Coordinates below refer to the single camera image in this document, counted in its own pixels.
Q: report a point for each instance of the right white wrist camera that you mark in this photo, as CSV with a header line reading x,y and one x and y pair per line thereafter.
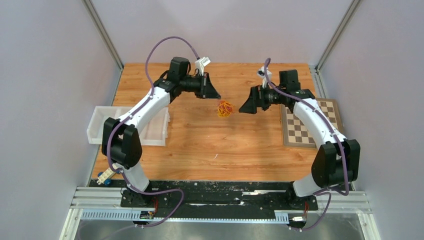
x,y
265,75

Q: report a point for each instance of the wooden chessboard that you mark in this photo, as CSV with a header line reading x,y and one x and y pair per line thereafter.
x,y
295,134

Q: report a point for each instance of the white blue toy block car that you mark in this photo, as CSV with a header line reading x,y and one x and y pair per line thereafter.
x,y
105,177

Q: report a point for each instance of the aluminium frame rail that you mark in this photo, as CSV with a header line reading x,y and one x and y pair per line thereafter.
x,y
355,203

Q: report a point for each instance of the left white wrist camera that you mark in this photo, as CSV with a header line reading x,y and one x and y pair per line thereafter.
x,y
200,65

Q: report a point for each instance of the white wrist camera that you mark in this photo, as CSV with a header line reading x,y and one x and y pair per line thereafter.
x,y
200,65
265,75

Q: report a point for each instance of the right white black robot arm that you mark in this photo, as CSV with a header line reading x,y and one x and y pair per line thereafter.
x,y
336,163

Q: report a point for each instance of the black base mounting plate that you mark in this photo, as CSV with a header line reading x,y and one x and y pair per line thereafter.
x,y
171,203

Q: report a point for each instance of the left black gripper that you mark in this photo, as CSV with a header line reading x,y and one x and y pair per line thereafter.
x,y
207,90

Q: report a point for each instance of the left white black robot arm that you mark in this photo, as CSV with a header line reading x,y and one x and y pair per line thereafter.
x,y
121,142

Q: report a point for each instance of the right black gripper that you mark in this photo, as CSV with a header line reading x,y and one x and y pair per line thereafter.
x,y
256,99

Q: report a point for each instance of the white plastic two-compartment bin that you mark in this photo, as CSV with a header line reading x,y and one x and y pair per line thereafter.
x,y
154,134

